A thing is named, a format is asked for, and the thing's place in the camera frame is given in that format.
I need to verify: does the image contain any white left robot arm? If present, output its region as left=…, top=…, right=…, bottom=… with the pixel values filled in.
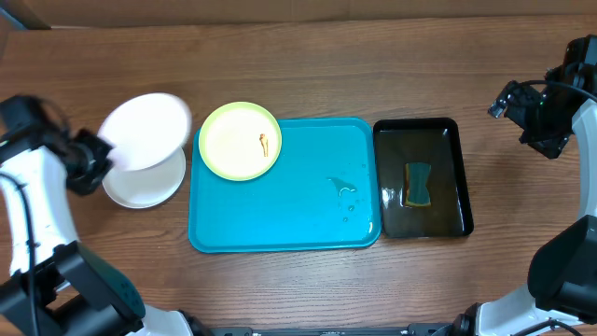
left=1, top=129, right=205, bottom=335

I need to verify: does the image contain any white plate with sauce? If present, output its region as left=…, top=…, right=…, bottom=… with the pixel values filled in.
left=103, top=148, right=187, bottom=209

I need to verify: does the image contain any yellow plate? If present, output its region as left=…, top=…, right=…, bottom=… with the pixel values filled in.
left=198, top=102, right=283, bottom=181

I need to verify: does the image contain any black water tray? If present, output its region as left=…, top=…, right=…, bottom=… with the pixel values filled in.
left=373, top=118, right=474, bottom=239

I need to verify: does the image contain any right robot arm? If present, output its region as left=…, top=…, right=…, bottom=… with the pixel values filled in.
left=409, top=151, right=582, bottom=335

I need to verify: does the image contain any green yellow sponge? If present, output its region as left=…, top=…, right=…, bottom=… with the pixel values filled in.
left=404, top=162, right=431, bottom=207

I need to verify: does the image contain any teal plastic tray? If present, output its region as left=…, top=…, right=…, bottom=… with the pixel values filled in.
left=188, top=118, right=382, bottom=253

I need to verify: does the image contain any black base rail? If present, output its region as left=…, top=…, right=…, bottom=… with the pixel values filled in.
left=211, top=323, right=451, bottom=336

